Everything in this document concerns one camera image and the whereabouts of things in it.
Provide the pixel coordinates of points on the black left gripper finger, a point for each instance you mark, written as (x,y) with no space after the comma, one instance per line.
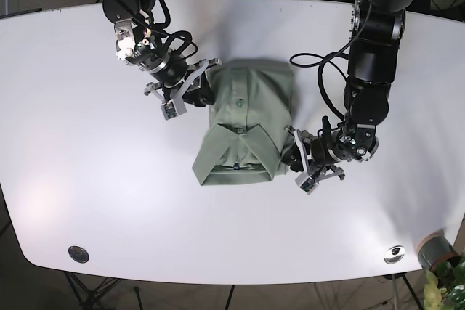
(311,178)
(299,157)

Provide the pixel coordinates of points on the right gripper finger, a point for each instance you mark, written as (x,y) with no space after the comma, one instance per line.
(172,107)
(199,93)

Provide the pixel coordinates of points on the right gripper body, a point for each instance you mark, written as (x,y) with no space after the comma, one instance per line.
(151,54)

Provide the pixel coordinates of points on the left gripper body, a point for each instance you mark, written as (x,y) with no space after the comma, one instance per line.
(349,141)

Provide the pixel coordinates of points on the green polo shirt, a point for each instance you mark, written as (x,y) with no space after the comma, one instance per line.
(247,136)

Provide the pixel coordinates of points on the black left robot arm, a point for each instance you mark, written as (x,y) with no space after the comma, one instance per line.
(377,29)

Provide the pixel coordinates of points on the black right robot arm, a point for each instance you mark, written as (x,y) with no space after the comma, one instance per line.
(154,15)

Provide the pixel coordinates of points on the right silver table grommet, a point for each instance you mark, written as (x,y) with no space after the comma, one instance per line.
(394,254)

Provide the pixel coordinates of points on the silver table grommet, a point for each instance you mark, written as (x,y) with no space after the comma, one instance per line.
(78,254)
(394,254)

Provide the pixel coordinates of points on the grey plant pot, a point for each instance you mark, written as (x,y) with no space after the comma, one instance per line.
(434,249)

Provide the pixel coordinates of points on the green potted plant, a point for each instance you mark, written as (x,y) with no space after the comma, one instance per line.
(444,287)

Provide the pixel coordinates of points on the left silver table grommet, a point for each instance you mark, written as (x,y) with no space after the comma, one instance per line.
(78,254)

